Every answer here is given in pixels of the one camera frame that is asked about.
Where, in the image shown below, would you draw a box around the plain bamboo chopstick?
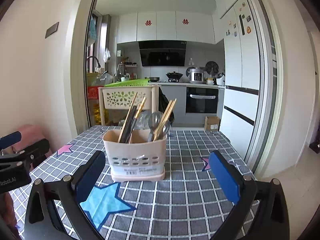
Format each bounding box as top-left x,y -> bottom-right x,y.
167,99 -> 177,121
153,100 -> 173,141
118,92 -> 138,142

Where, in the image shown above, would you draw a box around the black plastic spoon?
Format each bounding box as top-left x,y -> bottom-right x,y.
160,120 -> 171,138
148,111 -> 162,142
120,106 -> 137,143

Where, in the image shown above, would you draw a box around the blue patterned bamboo chopstick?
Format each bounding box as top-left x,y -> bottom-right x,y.
126,97 -> 146,143

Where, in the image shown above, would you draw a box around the kitchen faucet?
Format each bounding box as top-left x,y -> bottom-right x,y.
86,56 -> 101,73

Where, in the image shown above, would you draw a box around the pink plastic stool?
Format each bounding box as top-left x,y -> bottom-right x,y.
12,124 -> 45,152

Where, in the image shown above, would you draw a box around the pink plastic utensil holder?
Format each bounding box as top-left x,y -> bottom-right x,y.
103,129 -> 167,183

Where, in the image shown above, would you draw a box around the grey checked tablecloth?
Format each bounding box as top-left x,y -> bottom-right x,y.
10,126 -> 253,239

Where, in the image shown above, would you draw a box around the beige perforated storage cart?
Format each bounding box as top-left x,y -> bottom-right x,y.
98,85 -> 160,126

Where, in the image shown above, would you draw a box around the white refrigerator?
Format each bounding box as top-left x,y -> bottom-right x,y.
220,0 -> 260,159

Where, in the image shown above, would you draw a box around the cardboard box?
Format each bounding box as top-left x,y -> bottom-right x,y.
204,116 -> 221,132

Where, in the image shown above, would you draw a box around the green plastic basket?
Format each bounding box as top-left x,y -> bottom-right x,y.
104,78 -> 150,87

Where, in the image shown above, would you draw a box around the black plastic bag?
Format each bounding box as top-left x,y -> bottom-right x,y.
158,87 -> 175,125

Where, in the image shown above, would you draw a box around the built-in black oven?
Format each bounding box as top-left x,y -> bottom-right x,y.
185,87 -> 219,114

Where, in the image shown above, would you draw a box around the black wok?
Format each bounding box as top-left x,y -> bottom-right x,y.
166,72 -> 183,83

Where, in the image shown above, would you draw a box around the silver rice cooker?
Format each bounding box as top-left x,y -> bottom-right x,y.
186,67 -> 204,83

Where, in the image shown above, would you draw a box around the black range hood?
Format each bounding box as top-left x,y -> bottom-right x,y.
138,40 -> 187,67

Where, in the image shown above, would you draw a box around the white upper cabinets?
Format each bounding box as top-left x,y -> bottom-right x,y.
117,11 -> 219,44

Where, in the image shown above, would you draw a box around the grey wall switch plate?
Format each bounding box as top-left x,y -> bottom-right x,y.
45,22 -> 59,38

